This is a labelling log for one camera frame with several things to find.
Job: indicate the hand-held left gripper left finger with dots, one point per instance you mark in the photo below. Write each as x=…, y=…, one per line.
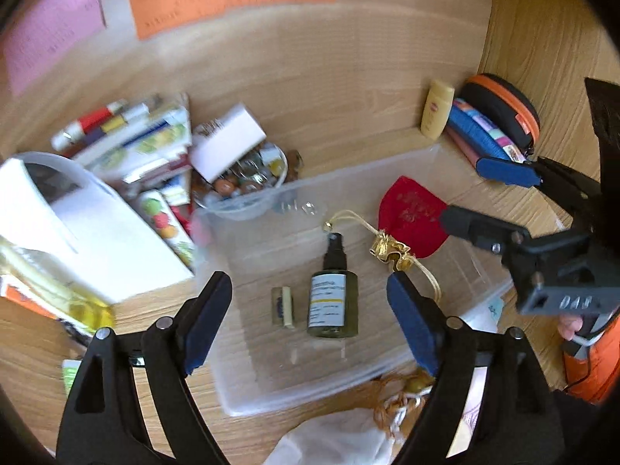
x=203, y=329

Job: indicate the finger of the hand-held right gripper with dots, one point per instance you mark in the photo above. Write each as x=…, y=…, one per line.
x=474, y=227
x=503, y=170

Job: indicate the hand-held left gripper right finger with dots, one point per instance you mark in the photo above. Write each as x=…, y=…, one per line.
x=411, y=319

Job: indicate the clear plastic storage bin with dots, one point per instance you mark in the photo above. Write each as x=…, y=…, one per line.
x=252, y=310

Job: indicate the dark green spray bottle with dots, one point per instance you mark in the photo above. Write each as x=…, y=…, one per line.
x=333, y=300

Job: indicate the white cloth bag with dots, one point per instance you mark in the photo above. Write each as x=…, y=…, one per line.
x=329, y=441

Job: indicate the person's right hand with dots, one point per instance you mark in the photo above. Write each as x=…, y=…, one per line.
x=569, y=327

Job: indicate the pink pencil case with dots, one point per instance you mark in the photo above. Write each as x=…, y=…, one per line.
x=462, y=147

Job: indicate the blue pencil case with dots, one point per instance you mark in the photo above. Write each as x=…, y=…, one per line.
x=477, y=131

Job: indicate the black and orange zip case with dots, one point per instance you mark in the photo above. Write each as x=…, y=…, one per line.
x=503, y=101

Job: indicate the small beige eraser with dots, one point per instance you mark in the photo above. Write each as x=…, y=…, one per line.
x=283, y=307

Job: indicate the orange tassel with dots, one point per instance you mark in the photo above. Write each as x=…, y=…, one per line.
x=387, y=402

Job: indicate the yellow sunscreen bottle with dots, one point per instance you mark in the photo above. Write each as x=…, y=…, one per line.
x=436, y=109

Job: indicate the fruit printed box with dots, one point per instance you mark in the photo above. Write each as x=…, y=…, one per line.
x=167, y=225

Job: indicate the green and orange tube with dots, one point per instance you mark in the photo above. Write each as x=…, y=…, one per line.
x=70, y=375

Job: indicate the white cardboard box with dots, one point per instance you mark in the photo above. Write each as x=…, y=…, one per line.
x=97, y=232

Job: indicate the clear bowl of stones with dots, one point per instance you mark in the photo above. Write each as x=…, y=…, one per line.
x=242, y=189

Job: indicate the yellow liquid bottle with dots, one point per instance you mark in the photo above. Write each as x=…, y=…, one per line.
x=58, y=295

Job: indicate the orange box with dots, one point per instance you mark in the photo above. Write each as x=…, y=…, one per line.
x=24, y=298

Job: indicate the small white box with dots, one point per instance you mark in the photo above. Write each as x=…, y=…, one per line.
x=227, y=143

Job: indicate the stack of colourful boxes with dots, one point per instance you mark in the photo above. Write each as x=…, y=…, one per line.
x=131, y=135

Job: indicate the orange paper note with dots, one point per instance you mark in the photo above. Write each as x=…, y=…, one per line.
x=227, y=0

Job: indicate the pink paper note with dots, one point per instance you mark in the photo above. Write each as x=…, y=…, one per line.
x=53, y=34

